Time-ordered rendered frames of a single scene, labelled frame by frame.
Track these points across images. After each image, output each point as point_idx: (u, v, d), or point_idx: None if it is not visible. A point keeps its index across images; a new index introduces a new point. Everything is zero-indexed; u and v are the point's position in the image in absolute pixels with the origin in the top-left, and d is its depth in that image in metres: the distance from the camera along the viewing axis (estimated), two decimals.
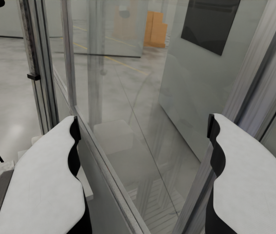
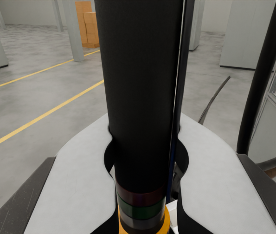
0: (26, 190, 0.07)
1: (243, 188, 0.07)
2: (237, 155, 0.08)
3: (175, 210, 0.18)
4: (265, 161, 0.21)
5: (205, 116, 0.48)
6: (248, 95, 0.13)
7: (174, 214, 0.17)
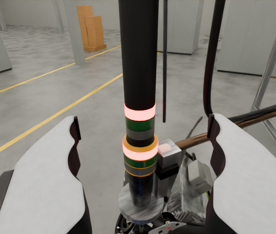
0: None
1: None
2: None
3: (163, 144, 0.26)
4: (228, 117, 0.29)
5: None
6: (206, 61, 0.22)
7: (162, 146, 0.25)
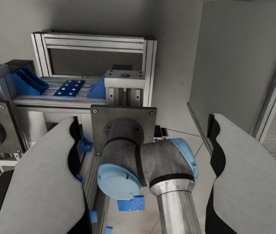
0: None
1: None
2: None
3: None
4: None
5: None
6: None
7: None
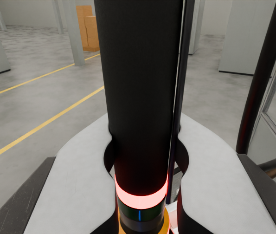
0: (26, 190, 0.07)
1: (243, 188, 0.07)
2: (237, 155, 0.08)
3: (175, 211, 0.18)
4: (264, 162, 0.21)
5: None
6: (247, 98, 0.14)
7: (173, 216, 0.17)
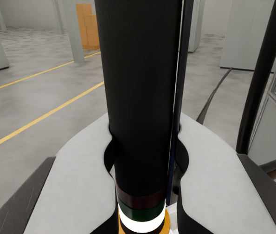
0: (26, 189, 0.07)
1: (243, 187, 0.07)
2: (237, 155, 0.08)
3: (175, 212, 0.18)
4: (264, 164, 0.21)
5: None
6: (247, 99, 0.14)
7: (174, 217, 0.17)
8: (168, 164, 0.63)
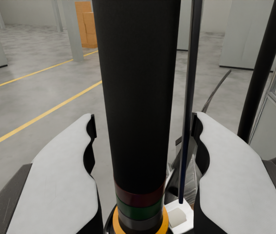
0: (1, 200, 0.06)
1: (266, 195, 0.06)
2: (262, 161, 0.08)
3: (174, 211, 0.18)
4: None
5: None
6: (247, 96, 0.13)
7: (172, 215, 0.17)
8: (167, 164, 0.63)
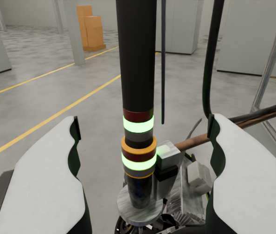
0: None
1: None
2: None
3: (162, 146, 0.26)
4: (227, 118, 0.29)
5: None
6: (205, 62, 0.22)
7: (160, 147, 0.25)
8: None
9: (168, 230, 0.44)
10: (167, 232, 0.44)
